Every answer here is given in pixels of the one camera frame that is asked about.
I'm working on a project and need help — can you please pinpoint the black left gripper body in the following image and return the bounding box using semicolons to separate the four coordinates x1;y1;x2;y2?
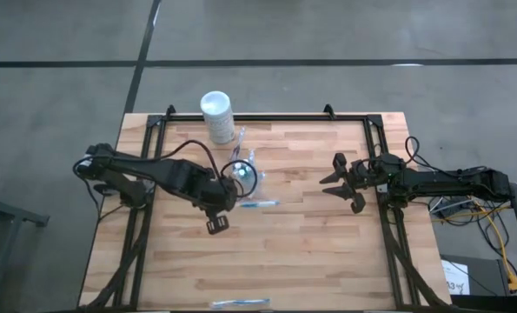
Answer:
192;171;241;216

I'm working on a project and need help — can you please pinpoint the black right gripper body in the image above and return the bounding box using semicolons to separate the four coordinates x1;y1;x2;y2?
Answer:
348;154;409;195

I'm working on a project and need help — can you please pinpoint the clear acrylic organizer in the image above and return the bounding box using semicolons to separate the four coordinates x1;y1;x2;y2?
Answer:
228;147;268;199

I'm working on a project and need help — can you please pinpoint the white wipes canister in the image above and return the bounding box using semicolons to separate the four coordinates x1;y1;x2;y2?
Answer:
199;90;236;146

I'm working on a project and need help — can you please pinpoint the white paper label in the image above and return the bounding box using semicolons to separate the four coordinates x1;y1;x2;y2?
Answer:
441;259;472;296

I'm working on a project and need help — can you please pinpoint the black box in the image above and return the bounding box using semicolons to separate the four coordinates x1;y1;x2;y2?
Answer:
439;253;517;313

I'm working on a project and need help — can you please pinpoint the black metal stand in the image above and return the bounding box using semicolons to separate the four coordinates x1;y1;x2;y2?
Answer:
0;190;51;313

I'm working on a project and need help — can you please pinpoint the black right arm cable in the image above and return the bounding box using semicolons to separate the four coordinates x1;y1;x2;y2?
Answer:
404;135;463;175

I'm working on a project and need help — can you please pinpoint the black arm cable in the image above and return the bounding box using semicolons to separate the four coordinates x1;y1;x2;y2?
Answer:
404;135;463;175
153;138;260;201

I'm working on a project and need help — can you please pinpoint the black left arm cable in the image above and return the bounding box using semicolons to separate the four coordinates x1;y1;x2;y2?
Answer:
153;138;260;201

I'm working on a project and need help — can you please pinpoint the yellow floor cable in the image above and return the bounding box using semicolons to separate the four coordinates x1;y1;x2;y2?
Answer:
425;186;517;292

